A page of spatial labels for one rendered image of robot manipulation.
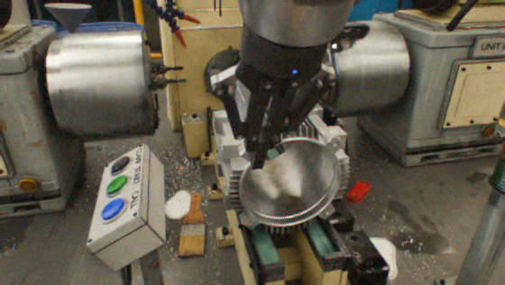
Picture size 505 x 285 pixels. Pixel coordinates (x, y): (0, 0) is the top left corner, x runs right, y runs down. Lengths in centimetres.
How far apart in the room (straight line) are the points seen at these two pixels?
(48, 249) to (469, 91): 103
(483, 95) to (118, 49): 89
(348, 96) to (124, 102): 51
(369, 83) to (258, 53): 64
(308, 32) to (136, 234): 28
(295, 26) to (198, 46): 75
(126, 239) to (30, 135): 48
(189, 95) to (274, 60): 75
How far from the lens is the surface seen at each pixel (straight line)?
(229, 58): 101
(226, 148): 54
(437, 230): 89
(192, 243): 77
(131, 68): 81
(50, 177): 90
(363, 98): 94
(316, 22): 27
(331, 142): 54
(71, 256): 82
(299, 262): 68
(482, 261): 69
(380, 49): 94
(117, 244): 43
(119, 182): 48
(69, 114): 84
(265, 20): 27
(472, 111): 111
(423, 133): 106
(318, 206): 61
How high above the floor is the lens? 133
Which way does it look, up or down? 29 degrees down
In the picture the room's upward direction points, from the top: straight up
